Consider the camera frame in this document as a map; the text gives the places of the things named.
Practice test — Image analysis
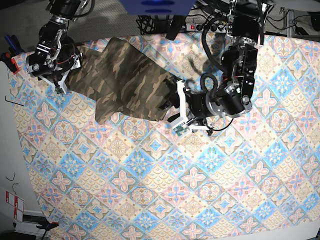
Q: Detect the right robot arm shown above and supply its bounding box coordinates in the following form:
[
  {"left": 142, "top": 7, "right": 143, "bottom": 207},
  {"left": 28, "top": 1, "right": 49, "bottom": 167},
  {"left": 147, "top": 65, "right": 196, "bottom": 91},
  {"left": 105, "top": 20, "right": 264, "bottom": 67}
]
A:
[{"left": 25, "top": 0, "right": 95, "bottom": 94}]

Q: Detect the black bar under camera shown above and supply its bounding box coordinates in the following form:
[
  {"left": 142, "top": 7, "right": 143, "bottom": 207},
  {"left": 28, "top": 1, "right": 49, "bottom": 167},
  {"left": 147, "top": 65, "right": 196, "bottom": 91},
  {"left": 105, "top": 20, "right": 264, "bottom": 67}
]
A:
[{"left": 165, "top": 15, "right": 186, "bottom": 41}]

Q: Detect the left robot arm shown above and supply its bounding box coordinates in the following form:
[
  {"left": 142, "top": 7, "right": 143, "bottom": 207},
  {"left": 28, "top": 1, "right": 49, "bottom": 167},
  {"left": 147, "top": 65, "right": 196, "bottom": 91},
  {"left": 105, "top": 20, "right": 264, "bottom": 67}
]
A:
[{"left": 165, "top": 0, "right": 265, "bottom": 136}]

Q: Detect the patterned tablecloth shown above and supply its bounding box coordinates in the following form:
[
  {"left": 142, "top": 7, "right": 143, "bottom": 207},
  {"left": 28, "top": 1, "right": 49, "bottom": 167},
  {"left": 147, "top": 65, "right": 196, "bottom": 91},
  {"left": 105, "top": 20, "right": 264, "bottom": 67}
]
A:
[{"left": 8, "top": 36, "right": 320, "bottom": 240}]

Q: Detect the black hex key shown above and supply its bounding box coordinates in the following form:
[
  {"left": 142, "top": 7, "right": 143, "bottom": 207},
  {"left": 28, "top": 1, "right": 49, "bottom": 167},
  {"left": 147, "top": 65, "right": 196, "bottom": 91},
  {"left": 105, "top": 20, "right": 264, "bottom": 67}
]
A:
[{"left": 5, "top": 95, "right": 25, "bottom": 107}]

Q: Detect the black red clamp upper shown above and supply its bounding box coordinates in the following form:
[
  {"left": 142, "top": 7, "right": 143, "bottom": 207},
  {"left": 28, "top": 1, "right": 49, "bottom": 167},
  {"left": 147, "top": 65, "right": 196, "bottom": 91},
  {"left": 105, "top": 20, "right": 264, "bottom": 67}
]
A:
[{"left": 0, "top": 52, "right": 20, "bottom": 75}]

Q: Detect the blue box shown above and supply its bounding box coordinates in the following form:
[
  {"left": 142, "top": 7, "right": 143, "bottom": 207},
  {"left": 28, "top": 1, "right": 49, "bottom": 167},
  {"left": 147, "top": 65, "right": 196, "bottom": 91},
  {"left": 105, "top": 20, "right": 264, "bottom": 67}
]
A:
[{"left": 120, "top": 0, "right": 196, "bottom": 16}]

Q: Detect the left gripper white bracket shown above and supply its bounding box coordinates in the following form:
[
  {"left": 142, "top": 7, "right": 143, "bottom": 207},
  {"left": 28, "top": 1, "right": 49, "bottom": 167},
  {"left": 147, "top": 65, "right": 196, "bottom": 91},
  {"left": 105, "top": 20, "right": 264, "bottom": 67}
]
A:
[{"left": 158, "top": 78, "right": 214, "bottom": 136}]

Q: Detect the black red clamp lower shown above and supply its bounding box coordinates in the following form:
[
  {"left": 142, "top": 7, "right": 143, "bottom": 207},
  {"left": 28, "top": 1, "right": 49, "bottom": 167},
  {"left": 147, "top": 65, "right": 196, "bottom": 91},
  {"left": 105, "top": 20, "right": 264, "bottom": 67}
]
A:
[{"left": 36, "top": 221, "right": 59, "bottom": 231}]

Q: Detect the black red clamp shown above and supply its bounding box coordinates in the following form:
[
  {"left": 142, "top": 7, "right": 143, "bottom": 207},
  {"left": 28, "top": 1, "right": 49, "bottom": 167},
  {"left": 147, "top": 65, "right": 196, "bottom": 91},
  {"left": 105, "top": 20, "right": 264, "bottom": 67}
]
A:
[
  {"left": 36, "top": 221, "right": 59, "bottom": 231},
  {"left": 0, "top": 52, "right": 20, "bottom": 75}
]

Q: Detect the red white label card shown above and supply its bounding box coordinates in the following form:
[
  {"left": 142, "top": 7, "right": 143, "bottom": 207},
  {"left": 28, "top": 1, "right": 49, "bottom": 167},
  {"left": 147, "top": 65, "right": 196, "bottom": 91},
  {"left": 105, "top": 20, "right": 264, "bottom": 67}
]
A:
[{"left": 5, "top": 191, "right": 24, "bottom": 222}]

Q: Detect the white power strip red switch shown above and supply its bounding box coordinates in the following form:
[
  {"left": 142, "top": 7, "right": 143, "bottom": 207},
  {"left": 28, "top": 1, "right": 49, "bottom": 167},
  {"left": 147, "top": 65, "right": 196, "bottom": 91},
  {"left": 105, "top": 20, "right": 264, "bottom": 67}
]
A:
[{"left": 185, "top": 22, "right": 227, "bottom": 34}]

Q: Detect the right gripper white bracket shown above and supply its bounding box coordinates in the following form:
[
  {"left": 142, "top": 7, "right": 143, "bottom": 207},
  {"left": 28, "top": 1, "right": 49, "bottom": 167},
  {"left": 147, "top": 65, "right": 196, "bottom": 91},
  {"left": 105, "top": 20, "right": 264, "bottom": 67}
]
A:
[{"left": 37, "top": 53, "right": 82, "bottom": 94}]

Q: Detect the camouflage T-shirt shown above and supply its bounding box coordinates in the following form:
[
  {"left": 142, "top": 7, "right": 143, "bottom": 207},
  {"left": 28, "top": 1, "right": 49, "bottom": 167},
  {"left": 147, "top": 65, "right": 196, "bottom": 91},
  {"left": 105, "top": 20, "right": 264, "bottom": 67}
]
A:
[{"left": 67, "top": 37, "right": 179, "bottom": 124}]

